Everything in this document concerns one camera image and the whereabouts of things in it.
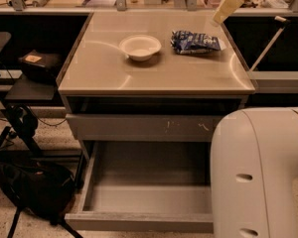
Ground open grey lower drawer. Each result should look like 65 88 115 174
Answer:
66 142 213 233

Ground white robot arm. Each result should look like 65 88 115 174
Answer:
211 107 298 238

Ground closed grey upper drawer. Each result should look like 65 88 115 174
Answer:
67 114 222 142

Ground black box with label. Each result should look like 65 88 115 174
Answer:
18 50 63 84

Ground black backpack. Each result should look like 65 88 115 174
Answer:
0 160 75 225

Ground blue chip bag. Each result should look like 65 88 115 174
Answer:
171 30 226 55

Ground black side shelf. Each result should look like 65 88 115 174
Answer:
5 74 56 101

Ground white rod with handle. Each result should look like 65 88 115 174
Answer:
249 16 290 71

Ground grey drawer cabinet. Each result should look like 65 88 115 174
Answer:
56 11 258 161

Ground white paper bowl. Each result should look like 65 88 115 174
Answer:
119 35 161 61

